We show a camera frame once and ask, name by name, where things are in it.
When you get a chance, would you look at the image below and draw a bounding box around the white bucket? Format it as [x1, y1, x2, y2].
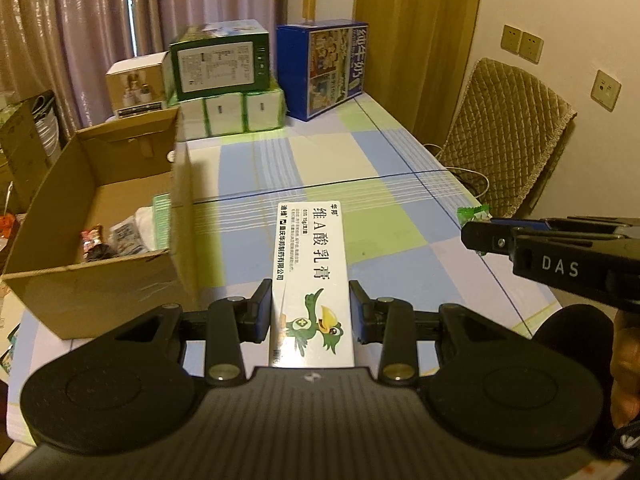
[32, 90, 62, 165]

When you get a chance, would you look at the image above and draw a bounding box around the green milk carton box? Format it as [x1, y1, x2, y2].
[168, 20, 271, 101]

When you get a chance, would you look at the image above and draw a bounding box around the right hand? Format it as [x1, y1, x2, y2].
[610, 310, 640, 428]

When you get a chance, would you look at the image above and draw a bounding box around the white humidifier product box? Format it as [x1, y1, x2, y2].
[105, 52, 176, 118]

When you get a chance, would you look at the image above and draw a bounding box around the green tissue pack bundle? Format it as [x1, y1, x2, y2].
[168, 78, 286, 140]

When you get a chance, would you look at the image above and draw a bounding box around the white printed packet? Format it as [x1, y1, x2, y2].
[108, 216, 149, 257]

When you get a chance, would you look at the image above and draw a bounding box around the white ointment box with bird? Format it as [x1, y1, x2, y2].
[269, 202, 356, 368]

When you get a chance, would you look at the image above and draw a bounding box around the green candy wrapper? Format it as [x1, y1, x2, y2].
[457, 204, 491, 226]

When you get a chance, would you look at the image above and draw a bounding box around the brown cardboard carton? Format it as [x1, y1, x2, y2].
[1, 92, 64, 214]

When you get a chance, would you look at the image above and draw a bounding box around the pink curtain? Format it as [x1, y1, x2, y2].
[1, 0, 286, 136]

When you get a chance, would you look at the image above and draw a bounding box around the red snack packet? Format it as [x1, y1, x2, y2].
[81, 224, 114, 262]

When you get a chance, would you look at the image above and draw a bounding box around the open cardboard box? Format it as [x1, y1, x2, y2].
[2, 108, 200, 339]

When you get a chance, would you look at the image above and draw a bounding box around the checkered tablecloth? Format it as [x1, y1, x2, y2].
[3, 98, 559, 455]

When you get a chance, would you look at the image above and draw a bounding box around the quilted brown chair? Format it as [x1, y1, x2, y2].
[438, 58, 577, 217]

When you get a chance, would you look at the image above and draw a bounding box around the green medicine box in carton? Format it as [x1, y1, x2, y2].
[152, 194, 170, 250]

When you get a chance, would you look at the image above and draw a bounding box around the blue milk carton box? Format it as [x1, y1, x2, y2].
[276, 20, 369, 122]

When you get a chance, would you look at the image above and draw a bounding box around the wall power socket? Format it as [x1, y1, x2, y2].
[500, 25, 544, 64]

